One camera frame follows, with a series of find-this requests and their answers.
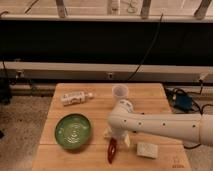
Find blue power box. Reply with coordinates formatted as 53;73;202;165
175;94;192;110

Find grey metal rail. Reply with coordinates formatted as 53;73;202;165
0;60;213;84

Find black floor cables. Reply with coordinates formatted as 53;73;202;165
165;87;213;150

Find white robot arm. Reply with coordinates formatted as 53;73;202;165
107;99;213;147

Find white sponge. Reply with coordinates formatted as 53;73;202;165
137;142;158;159

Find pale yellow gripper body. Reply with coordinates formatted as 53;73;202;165
103;128;131;147

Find black hanging cable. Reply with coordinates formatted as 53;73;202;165
125;12;165;83

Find green ceramic bowl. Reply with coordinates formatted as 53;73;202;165
54;113;92;150

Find white plastic bottle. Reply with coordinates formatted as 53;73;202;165
61;91;94;106

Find clear plastic cup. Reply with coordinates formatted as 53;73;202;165
112;84;129;101

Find red chili pepper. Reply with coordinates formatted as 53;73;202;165
107;138;117;163

